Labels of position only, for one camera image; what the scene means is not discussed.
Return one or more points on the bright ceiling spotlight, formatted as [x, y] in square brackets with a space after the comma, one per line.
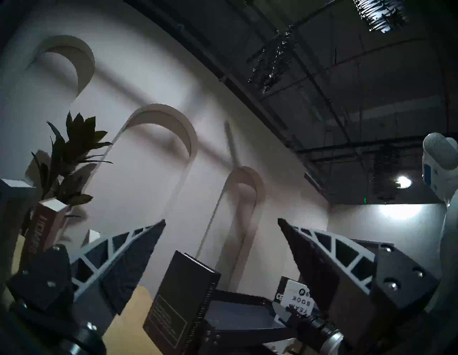
[403, 181]

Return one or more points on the wooden display table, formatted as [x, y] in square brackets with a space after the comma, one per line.
[132, 329]

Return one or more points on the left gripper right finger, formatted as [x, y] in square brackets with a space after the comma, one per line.
[311, 264]

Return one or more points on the black metal shelf cart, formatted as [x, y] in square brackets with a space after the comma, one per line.
[243, 315]

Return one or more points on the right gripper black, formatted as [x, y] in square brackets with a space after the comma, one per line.
[318, 327]

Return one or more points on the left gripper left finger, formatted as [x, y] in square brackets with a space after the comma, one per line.
[132, 257]

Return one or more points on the tall green potted plant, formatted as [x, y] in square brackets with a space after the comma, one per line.
[71, 154]

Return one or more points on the grey Discontent book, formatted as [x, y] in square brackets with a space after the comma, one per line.
[91, 237]

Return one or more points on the white Designhotels Yearbook book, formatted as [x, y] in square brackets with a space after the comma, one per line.
[295, 295]

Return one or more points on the black Crime and Punishment book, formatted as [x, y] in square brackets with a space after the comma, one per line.
[182, 300]

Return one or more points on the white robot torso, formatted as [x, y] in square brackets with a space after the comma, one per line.
[442, 161]

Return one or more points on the black Century book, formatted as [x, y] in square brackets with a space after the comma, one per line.
[280, 297]

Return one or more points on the grey Special Issue book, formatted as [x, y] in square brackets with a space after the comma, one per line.
[14, 214]

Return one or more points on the brown Homes book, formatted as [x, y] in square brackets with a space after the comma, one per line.
[44, 225]

